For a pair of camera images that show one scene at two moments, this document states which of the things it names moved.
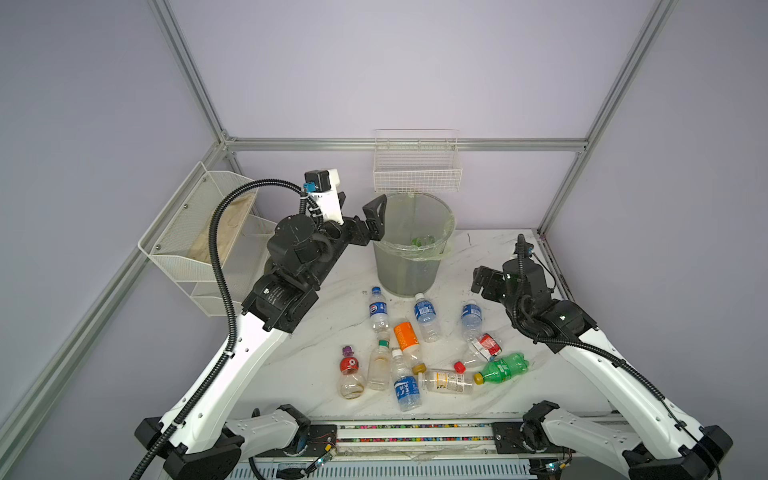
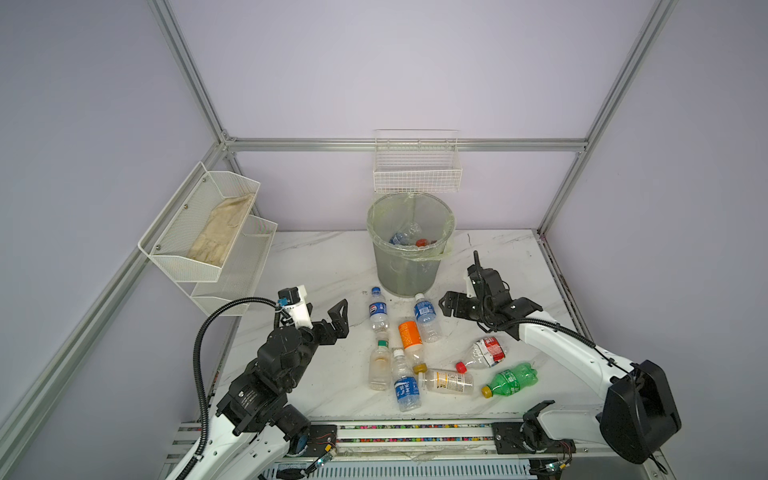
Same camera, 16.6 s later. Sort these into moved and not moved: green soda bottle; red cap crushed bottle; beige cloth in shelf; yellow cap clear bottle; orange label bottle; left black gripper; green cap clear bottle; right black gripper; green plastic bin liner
Moved: left black gripper; right black gripper; green soda bottle
Not moved: green plastic bin liner; orange label bottle; beige cloth in shelf; green cap clear bottle; yellow cap clear bottle; red cap crushed bottle
